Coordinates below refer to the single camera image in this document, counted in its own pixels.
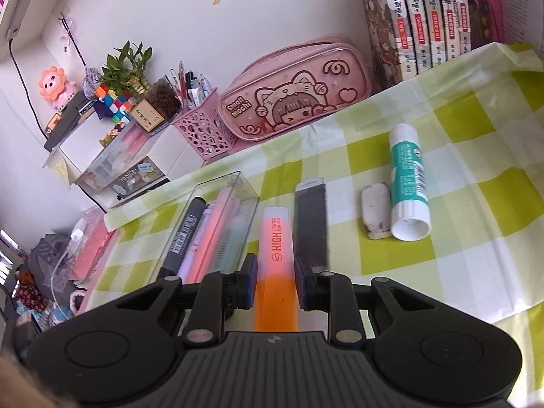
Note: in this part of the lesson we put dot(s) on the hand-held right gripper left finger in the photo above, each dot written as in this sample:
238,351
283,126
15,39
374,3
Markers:
250,278

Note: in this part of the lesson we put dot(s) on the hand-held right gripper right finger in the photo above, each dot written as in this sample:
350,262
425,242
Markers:
301,282

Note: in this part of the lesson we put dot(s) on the orange highlighter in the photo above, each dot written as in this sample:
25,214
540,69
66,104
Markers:
276,255

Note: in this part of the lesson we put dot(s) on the pink highlighter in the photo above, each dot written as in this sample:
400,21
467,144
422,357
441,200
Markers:
214,229

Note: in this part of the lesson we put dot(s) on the purple pen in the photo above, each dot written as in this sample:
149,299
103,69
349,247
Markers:
193,256

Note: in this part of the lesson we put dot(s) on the clear plastic box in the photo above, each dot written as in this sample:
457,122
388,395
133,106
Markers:
247,204

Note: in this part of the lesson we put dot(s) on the black marker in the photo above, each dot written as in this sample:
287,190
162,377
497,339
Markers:
185,233

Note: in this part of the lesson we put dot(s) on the person's right forearm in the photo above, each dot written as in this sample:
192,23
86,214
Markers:
12,378

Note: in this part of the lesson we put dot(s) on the green highlighter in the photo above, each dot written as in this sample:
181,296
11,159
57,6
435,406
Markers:
233,231

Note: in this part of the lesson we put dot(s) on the dark grey flat bar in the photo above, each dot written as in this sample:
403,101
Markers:
312,225

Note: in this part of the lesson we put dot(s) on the white eraser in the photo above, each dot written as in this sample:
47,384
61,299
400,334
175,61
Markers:
376,208

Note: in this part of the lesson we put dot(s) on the white desktop drawer organizer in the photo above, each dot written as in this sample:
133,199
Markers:
170,153

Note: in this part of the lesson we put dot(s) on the teal and white glue stick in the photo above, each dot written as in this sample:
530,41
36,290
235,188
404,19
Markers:
408,178

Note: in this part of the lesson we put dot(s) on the pink perforated pen holder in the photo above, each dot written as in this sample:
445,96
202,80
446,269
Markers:
204,136

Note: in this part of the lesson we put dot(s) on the pink packet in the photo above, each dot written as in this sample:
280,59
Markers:
95,250

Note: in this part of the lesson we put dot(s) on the green checked tablecloth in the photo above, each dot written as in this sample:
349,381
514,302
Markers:
467,221

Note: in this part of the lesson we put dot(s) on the pink cartoon pencil case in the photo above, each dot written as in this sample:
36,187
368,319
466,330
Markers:
297,102

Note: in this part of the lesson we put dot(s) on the framed calligraphy plaque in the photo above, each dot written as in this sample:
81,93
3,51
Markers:
146,114

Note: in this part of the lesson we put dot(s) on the small yellow toy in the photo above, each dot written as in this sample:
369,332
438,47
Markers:
111,138

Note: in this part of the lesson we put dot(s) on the bunch of pens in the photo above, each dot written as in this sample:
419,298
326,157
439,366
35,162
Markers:
191,89

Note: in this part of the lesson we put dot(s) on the dark grey bag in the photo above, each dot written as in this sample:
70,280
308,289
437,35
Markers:
44,259

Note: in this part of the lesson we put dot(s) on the colourful puzzle cube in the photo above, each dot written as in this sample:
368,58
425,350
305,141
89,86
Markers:
114,104

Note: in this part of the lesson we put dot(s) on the black flat box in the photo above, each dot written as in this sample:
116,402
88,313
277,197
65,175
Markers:
63,131

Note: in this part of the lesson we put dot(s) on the lucky bamboo plant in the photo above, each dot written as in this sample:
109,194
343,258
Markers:
125,66

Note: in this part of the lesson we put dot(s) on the purple hanging charm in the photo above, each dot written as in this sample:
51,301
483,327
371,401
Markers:
91,78

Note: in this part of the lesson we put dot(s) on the cartoon cat cover book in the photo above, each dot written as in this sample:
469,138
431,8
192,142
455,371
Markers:
382,29

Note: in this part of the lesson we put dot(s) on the pink plush lion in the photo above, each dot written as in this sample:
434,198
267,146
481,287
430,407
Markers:
53,85

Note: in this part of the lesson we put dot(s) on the white spine book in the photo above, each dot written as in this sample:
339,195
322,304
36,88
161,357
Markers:
427,21
446,12
462,8

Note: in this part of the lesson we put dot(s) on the pink book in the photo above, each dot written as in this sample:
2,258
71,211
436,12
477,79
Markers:
482,4

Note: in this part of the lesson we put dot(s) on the open text book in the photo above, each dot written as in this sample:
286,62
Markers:
522,0

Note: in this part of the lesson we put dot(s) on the white window frame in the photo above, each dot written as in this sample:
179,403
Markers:
23,4

